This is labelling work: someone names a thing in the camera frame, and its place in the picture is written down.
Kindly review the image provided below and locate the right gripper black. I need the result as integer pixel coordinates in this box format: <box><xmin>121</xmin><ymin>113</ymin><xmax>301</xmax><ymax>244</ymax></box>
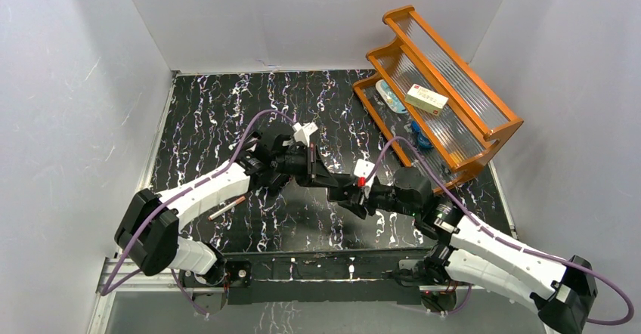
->
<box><xmin>337</xmin><ymin>179</ymin><xmax>418</xmax><ymax>221</ymax></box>

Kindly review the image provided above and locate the black card holder wallet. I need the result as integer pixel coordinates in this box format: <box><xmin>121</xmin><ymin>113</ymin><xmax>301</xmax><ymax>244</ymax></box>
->
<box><xmin>327</xmin><ymin>173</ymin><xmax>368</xmax><ymax>220</ymax></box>

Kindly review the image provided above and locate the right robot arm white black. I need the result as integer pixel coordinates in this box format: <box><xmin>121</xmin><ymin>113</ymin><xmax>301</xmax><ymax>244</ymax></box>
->
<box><xmin>354</xmin><ymin>161</ymin><xmax>598</xmax><ymax>333</ymax></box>

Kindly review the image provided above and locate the blue small object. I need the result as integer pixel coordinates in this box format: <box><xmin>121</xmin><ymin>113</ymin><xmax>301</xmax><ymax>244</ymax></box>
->
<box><xmin>410</xmin><ymin>121</ymin><xmax>433</xmax><ymax>150</ymax></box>

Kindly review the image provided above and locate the pink pen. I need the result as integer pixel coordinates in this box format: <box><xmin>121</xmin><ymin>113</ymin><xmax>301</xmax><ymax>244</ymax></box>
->
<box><xmin>208</xmin><ymin>196</ymin><xmax>246</xmax><ymax>221</ymax></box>

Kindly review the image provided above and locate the orange wooden shelf rack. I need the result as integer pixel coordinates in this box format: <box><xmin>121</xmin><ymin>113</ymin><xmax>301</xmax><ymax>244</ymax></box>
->
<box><xmin>353</xmin><ymin>5</ymin><xmax>523</xmax><ymax>187</ymax></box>

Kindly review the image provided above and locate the cream cardboard box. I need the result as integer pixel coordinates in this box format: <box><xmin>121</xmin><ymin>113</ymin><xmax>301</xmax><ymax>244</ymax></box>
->
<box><xmin>404</xmin><ymin>84</ymin><xmax>448</xmax><ymax>116</ymax></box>

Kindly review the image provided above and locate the white blue oval package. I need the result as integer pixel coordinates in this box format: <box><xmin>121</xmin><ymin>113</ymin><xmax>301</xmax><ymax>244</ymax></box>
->
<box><xmin>375</xmin><ymin>79</ymin><xmax>407</xmax><ymax>114</ymax></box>

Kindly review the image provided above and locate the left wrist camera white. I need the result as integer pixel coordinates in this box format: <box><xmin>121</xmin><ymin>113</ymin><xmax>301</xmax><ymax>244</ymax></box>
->
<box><xmin>292</xmin><ymin>122</ymin><xmax>318</xmax><ymax>147</ymax></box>

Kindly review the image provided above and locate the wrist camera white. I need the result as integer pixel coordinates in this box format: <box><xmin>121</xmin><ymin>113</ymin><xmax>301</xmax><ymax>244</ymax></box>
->
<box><xmin>352</xmin><ymin>159</ymin><xmax>375</xmax><ymax>188</ymax></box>
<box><xmin>292</xmin><ymin>122</ymin><xmax>318</xmax><ymax>147</ymax></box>

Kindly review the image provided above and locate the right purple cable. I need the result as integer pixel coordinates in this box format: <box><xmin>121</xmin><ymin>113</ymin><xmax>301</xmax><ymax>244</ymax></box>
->
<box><xmin>367</xmin><ymin>136</ymin><xmax>635</xmax><ymax>326</ymax></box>

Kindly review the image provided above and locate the purple cable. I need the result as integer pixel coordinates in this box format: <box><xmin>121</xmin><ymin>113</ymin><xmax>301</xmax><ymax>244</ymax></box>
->
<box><xmin>100</xmin><ymin>109</ymin><xmax>299</xmax><ymax>297</ymax></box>
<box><xmin>367</xmin><ymin>136</ymin><xmax>635</xmax><ymax>326</ymax></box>

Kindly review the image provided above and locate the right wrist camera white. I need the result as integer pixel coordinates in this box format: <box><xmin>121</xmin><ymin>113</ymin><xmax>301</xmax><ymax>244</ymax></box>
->
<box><xmin>352</xmin><ymin>159</ymin><xmax>375</xmax><ymax>188</ymax></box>

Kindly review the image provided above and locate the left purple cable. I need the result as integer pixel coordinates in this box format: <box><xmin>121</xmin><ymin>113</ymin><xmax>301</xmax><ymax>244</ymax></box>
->
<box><xmin>100</xmin><ymin>109</ymin><xmax>299</xmax><ymax>297</ymax></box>

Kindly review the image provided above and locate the black aluminium base frame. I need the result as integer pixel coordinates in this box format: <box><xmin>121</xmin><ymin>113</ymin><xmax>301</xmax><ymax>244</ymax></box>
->
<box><xmin>98</xmin><ymin>246</ymin><xmax>474</xmax><ymax>305</ymax></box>

